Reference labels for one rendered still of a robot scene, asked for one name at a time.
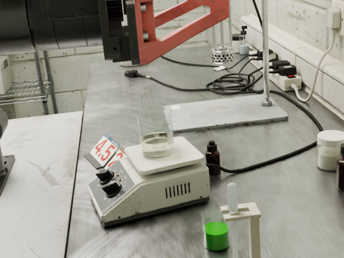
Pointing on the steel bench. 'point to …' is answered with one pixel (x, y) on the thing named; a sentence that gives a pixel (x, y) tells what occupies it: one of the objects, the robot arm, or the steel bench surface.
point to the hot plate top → (134, 156)
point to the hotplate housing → (156, 192)
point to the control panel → (95, 187)
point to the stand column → (265, 54)
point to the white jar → (236, 42)
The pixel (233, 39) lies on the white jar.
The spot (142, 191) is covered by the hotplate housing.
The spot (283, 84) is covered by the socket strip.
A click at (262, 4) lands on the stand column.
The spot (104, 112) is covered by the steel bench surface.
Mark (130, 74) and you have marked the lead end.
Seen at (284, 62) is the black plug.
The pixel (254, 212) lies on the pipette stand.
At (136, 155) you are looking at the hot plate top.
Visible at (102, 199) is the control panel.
